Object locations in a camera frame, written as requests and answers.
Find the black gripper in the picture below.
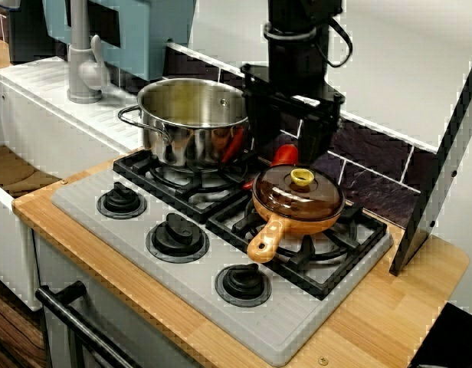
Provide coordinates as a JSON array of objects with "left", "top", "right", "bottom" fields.
[{"left": 239, "top": 38, "right": 344, "bottom": 163}]

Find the brown glass lid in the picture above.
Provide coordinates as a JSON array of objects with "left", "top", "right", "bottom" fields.
[{"left": 251, "top": 164, "right": 346, "bottom": 224}]

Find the stainless steel pot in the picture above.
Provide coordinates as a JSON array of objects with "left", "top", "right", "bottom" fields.
[{"left": 117, "top": 78, "right": 256, "bottom": 169}]

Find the orange toy frying pan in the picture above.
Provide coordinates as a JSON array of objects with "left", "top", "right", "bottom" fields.
[{"left": 246, "top": 187, "right": 346, "bottom": 265}]

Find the red toy chili pepper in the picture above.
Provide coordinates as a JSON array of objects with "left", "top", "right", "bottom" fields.
[{"left": 241, "top": 143, "right": 300, "bottom": 191}]

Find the dark tile backsplash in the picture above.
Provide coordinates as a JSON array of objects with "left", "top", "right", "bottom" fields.
[{"left": 161, "top": 41, "right": 438, "bottom": 229}]

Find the black burner grate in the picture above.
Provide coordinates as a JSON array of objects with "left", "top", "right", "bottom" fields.
[
  {"left": 205, "top": 195, "right": 388, "bottom": 302},
  {"left": 112, "top": 147, "right": 260, "bottom": 225}
]

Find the dark grey side panel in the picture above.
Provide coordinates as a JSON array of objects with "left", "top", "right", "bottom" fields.
[{"left": 388, "top": 49, "right": 472, "bottom": 277}]

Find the black stove knob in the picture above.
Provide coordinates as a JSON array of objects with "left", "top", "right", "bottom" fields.
[
  {"left": 215, "top": 263, "right": 274, "bottom": 308},
  {"left": 96, "top": 182, "right": 148, "bottom": 220},
  {"left": 145, "top": 213, "right": 211, "bottom": 265}
]

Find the teal toy cabinet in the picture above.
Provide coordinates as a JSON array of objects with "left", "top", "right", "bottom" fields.
[{"left": 42, "top": 0, "right": 197, "bottom": 81}]

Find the grey stove top plate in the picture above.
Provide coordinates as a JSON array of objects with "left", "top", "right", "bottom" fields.
[{"left": 51, "top": 151, "right": 395, "bottom": 367}]

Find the grey toy faucet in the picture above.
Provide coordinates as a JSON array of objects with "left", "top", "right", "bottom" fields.
[{"left": 66, "top": 0, "right": 110, "bottom": 104}]

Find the white toy sink basin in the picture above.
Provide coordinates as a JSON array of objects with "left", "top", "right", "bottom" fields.
[{"left": 0, "top": 57, "right": 147, "bottom": 311}]

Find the white oven door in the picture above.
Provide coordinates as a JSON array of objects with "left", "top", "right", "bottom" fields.
[{"left": 32, "top": 229, "right": 206, "bottom": 368}]

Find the black box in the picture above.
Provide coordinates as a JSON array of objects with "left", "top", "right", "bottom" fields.
[{"left": 408, "top": 301, "right": 472, "bottom": 368}]

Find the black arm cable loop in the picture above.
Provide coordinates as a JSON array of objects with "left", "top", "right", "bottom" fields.
[{"left": 314, "top": 17, "right": 354, "bottom": 69}]

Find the black oven door handle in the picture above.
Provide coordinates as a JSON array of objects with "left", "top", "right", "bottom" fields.
[{"left": 34, "top": 280, "right": 141, "bottom": 368}]

